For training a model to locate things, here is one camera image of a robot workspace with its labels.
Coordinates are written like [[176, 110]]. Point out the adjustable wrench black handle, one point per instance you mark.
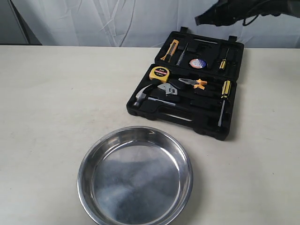
[[171, 93]]

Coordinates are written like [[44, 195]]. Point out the black plastic tool case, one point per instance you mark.
[[212, 50]]

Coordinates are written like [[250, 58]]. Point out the orange handled pliers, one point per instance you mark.
[[195, 83]]

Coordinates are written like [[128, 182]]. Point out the black electrical tape roll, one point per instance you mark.
[[198, 63]]

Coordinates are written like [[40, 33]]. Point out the yellow tape measure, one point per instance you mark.
[[159, 73]]

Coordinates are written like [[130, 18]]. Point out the large yellow black screwdriver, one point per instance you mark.
[[224, 96]]

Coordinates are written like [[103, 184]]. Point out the round stainless steel tray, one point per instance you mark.
[[135, 176]]

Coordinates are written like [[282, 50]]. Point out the white backdrop curtain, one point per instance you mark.
[[129, 23]]

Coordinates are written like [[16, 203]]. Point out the metal tweezers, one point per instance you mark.
[[181, 56]]

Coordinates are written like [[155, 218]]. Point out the yellow utility knife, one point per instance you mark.
[[170, 52]]

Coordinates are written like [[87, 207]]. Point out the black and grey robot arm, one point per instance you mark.
[[228, 12]]

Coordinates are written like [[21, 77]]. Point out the claw hammer black handle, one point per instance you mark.
[[150, 99]]

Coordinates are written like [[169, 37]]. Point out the small yellow black screwdriver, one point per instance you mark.
[[223, 61]]

